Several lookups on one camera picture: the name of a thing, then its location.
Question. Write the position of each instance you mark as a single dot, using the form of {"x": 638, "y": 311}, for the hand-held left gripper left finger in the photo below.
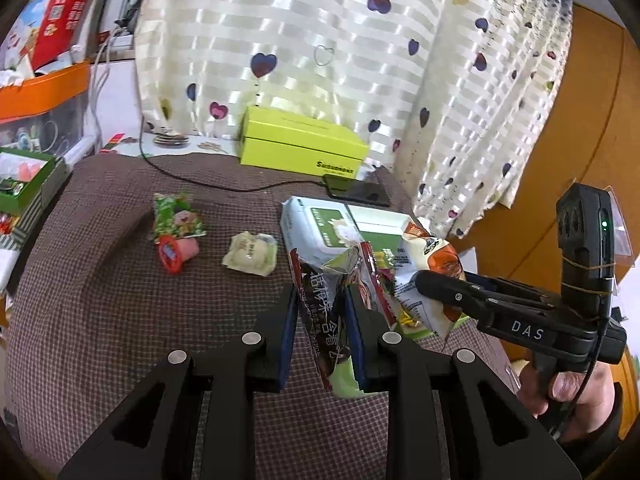
{"x": 287, "y": 345}

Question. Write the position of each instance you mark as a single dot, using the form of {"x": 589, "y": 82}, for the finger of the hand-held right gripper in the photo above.
{"x": 445, "y": 287}
{"x": 520, "y": 292}

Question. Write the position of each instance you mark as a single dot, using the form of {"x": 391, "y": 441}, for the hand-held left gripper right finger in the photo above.
{"x": 356, "y": 340}

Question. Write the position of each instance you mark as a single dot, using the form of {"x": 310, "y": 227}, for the orange white snack packet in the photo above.
{"x": 435, "y": 255}

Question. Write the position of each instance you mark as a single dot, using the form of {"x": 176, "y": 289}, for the dark pastry packet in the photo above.
{"x": 320, "y": 305}

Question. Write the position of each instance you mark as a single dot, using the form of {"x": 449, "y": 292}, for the red snack packet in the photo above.
{"x": 375, "y": 285}

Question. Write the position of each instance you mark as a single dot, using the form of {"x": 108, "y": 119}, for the pale green pastry packet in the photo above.
{"x": 250, "y": 255}

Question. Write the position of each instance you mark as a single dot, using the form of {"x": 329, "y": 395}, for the pink jelly cup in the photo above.
{"x": 172, "y": 255}

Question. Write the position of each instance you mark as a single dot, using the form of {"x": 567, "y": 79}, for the green cartoon snack packet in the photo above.
{"x": 177, "y": 217}

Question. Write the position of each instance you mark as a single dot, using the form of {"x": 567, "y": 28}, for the person's right forearm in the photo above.
{"x": 607, "y": 430}

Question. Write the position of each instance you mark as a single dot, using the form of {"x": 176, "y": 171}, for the person's right hand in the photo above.
{"x": 567, "y": 390}

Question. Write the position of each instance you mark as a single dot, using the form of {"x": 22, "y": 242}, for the white green wet wipes pack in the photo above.
{"x": 320, "y": 220}

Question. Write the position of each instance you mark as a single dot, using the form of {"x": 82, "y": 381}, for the black smartphone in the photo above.
{"x": 357, "y": 191}

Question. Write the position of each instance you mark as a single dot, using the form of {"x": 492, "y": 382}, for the brown checked tablecloth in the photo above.
{"x": 125, "y": 310}

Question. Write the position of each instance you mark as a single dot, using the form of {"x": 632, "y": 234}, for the wooden cabinet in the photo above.
{"x": 575, "y": 110}

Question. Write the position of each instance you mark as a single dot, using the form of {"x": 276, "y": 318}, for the closed lime green box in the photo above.
{"x": 295, "y": 145}

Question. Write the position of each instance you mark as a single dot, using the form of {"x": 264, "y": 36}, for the small round dish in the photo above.
{"x": 170, "y": 139}

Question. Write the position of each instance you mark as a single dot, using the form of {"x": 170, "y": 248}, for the small red card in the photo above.
{"x": 114, "y": 142}

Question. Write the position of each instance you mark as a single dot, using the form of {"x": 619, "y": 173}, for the heart print striped curtain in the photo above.
{"x": 325, "y": 35}

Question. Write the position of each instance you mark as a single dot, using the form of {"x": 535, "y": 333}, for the white flat box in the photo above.
{"x": 10, "y": 265}

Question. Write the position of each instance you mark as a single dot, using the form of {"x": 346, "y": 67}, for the green striped gift box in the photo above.
{"x": 35, "y": 195}

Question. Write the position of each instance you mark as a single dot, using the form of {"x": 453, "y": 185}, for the clear storage bin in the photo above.
{"x": 55, "y": 130}

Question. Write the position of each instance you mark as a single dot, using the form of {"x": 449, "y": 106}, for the orange cardboard box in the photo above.
{"x": 45, "y": 90}

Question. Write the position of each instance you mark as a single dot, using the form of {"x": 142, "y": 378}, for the red gift bag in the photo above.
{"x": 65, "y": 10}

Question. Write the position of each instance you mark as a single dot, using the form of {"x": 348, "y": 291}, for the colourful paper bag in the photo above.
{"x": 22, "y": 30}

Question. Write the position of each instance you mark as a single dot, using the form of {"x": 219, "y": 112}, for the dark window frame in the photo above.
{"x": 107, "y": 0}

